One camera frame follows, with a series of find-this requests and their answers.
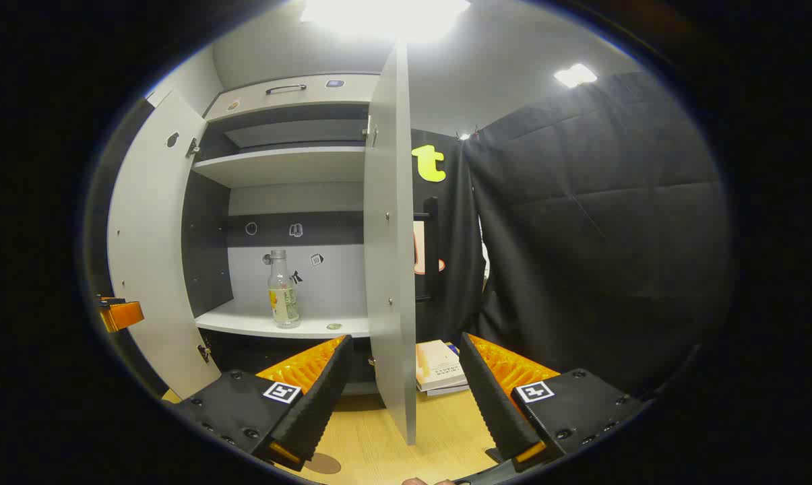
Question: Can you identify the grey cabinet drawer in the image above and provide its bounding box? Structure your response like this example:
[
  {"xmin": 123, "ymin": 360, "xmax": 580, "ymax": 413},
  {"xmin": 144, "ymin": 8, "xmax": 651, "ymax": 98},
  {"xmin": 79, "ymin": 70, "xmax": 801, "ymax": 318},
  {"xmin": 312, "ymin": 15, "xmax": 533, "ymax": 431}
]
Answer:
[{"xmin": 207, "ymin": 73, "xmax": 381, "ymax": 123}]

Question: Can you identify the grey cabinet door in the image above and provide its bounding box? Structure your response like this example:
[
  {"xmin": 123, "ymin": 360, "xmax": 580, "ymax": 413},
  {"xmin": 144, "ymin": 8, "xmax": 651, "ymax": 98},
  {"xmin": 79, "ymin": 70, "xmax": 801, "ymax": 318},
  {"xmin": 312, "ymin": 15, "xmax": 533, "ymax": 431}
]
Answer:
[
  {"xmin": 364, "ymin": 40, "xmax": 418, "ymax": 445},
  {"xmin": 107, "ymin": 91, "xmax": 221, "ymax": 399}
]

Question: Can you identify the black backdrop cloth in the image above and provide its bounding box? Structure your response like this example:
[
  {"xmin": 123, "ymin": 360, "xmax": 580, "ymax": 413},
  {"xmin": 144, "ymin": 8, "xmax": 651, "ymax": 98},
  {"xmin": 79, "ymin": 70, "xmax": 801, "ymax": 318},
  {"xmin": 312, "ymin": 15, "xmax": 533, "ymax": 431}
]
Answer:
[{"xmin": 82, "ymin": 71, "xmax": 731, "ymax": 399}]

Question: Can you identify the large ceiling light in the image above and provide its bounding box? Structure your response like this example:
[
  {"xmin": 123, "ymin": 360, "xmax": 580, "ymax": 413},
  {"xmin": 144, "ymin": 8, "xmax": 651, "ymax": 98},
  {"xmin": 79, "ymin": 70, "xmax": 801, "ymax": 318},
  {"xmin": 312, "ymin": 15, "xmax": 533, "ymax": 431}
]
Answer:
[{"xmin": 301, "ymin": 0, "xmax": 470, "ymax": 42}]

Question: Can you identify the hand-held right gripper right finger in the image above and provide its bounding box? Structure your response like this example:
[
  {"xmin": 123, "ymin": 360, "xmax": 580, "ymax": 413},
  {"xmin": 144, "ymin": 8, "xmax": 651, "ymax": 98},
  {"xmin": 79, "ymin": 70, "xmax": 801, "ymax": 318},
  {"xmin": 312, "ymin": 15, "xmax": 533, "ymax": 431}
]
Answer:
[{"xmin": 458, "ymin": 332, "xmax": 653, "ymax": 474}]

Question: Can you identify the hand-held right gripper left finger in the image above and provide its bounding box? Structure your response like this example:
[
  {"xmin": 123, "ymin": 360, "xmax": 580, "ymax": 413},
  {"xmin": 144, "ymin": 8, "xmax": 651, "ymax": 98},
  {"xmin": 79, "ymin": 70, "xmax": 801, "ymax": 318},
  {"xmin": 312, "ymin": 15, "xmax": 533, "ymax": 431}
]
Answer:
[{"xmin": 168, "ymin": 334, "xmax": 354, "ymax": 472}]

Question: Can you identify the grey cabinet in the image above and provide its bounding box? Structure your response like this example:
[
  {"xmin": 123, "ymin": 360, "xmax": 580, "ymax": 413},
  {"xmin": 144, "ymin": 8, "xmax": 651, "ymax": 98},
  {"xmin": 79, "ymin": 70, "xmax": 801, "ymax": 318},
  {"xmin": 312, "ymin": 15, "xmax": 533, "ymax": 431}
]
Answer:
[{"xmin": 183, "ymin": 73, "xmax": 381, "ymax": 395}]

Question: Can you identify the small ceiling light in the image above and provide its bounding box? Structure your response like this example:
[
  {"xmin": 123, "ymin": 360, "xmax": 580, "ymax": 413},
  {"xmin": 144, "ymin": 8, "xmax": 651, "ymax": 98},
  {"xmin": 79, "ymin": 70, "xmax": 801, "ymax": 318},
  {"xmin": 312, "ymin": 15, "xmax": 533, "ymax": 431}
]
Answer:
[{"xmin": 554, "ymin": 63, "xmax": 598, "ymax": 89}]

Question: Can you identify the stack of white books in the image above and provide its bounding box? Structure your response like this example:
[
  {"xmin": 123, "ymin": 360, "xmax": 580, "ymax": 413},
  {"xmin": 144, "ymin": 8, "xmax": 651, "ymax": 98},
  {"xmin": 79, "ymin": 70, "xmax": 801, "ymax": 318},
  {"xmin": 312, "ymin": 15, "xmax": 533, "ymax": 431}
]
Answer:
[{"xmin": 416, "ymin": 339, "xmax": 470, "ymax": 397}]

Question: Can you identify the clear plastic bottle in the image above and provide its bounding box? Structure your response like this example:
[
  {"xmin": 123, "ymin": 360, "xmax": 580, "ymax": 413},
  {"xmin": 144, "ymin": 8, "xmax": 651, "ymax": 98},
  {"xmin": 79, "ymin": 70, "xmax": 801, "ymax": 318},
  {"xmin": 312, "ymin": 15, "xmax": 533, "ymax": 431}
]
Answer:
[{"xmin": 267, "ymin": 249, "xmax": 301, "ymax": 329}]

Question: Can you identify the black door handle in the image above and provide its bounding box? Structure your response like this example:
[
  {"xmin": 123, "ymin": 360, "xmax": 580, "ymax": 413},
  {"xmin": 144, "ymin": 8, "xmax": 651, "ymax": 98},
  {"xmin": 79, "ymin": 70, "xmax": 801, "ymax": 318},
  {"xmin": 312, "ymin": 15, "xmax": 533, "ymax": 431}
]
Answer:
[{"xmin": 422, "ymin": 197, "xmax": 441, "ymax": 302}]

